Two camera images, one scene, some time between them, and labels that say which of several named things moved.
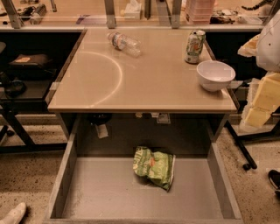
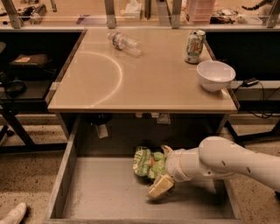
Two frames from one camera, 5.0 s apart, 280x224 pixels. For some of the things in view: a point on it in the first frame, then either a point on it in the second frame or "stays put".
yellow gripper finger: (249, 48) → (173, 164)
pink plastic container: (200, 10) stays put
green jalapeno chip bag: (157, 167) stays put
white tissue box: (132, 10) stays put
